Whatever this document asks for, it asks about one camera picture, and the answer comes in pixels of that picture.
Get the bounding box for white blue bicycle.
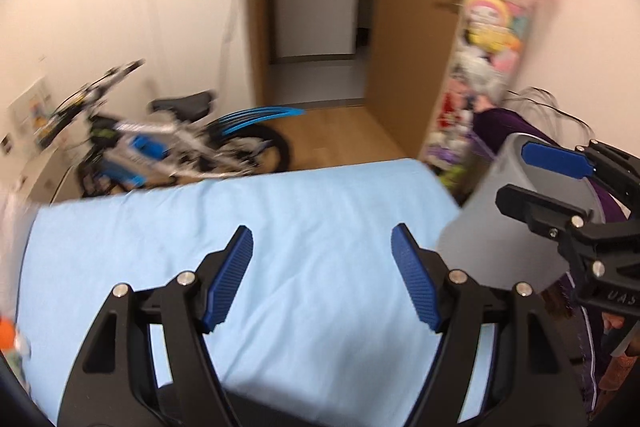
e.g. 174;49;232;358
34;59;308;198

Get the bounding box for person's right hand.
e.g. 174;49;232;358
600;311;640;390

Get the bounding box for orange white plastic bag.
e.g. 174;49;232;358
0;314;34;394

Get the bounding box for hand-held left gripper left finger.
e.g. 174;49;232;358
57;224;256;427

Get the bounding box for stack of plush toys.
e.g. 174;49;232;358
424;0;572;188

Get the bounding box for wooden door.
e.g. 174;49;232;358
366;0;475;158

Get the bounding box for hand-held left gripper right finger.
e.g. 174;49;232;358
390;223;588;427

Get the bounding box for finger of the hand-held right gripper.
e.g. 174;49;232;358
521;139;640;190
495;184;640;260

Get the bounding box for black cables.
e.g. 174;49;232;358
504;86;592;128

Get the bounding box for grey round trash bin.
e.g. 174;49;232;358
436;133;610;294

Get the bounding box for light blue bed sheet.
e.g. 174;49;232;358
14;158;503;424

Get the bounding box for wall poster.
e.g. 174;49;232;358
9;77;55;144

